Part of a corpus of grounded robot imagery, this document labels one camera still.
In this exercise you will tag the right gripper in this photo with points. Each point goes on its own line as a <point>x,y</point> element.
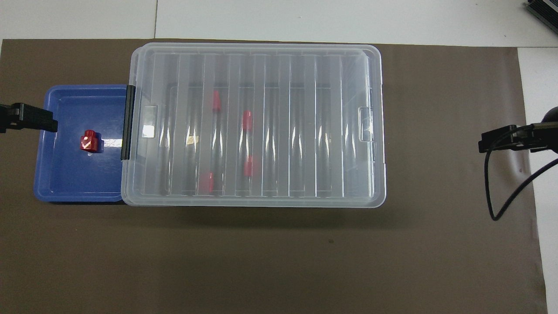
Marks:
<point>550,135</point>

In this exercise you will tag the clear plastic storage box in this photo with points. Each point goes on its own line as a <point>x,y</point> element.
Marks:
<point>305,56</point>
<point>301,131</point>

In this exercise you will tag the red block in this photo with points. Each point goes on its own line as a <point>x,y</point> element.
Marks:
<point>89,141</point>
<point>216,101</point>
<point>250,166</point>
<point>208,182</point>
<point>247,121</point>

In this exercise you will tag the black box latch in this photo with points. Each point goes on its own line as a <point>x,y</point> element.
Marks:
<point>128,122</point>

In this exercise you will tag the dark device corner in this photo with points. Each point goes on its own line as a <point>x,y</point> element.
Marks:
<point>545,9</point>

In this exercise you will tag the blue plastic tray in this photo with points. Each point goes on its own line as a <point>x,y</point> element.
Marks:
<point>69,179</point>

